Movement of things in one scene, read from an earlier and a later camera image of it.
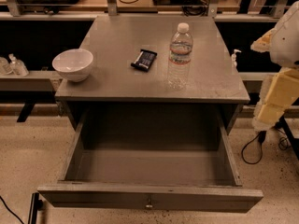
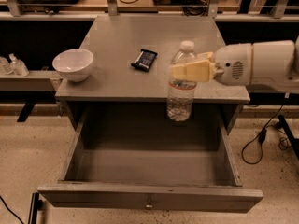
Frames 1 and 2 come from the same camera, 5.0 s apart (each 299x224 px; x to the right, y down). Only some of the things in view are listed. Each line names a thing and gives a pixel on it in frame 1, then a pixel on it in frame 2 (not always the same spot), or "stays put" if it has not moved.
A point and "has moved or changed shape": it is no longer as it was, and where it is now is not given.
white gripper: [287, 39] -> [234, 64]
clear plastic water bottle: [180, 59] has moved or changed shape
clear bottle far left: [5, 68] stays put
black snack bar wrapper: [145, 60] stays put
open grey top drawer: [157, 158] stays put
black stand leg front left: [36, 205] stays put
